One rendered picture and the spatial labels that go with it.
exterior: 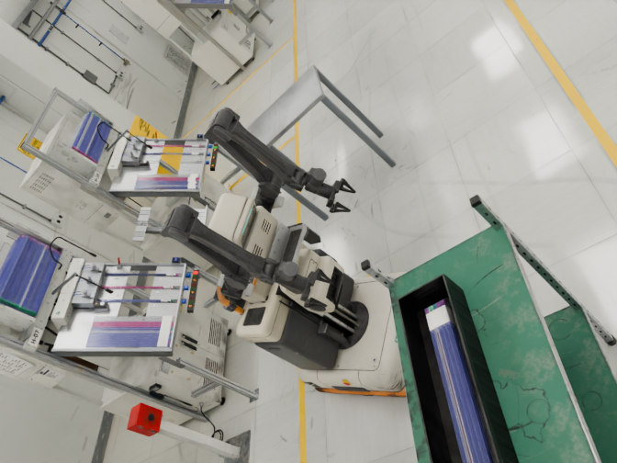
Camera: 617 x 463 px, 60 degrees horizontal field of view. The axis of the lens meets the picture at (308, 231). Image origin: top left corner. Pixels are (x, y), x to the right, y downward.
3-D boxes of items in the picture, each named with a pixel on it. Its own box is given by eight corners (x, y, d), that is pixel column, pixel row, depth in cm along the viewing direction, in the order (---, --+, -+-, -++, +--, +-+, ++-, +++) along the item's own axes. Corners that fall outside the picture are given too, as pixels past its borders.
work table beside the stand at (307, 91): (396, 164, 381) (321, 94, 338) (324, 221, 408) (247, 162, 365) (382, 132, 414) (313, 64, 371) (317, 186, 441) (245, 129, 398)
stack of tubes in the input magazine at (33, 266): (61, 252, 353) (22, 231, 338) (37, 315, 317) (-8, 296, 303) (52, 260, 359) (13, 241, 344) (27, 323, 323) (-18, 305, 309)
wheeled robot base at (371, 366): (320, 394, 313) (291, 379, 299) (345, 296, 341) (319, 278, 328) (415, 400, 265) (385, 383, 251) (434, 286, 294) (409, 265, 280)
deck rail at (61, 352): (173, 354, 327) (172, 348, 322) (173, 356, 325) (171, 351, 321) (55, 354, 323) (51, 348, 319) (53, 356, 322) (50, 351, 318)
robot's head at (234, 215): (210, 249, 222) (203, 231, 209) (227, 208, 231) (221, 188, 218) (243, 256, 219) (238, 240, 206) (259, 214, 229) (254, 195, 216)
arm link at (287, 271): (264, 260, 200) (258, 281, 196) (270, 248, 189) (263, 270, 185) (295, 270, 201) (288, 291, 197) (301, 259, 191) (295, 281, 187)
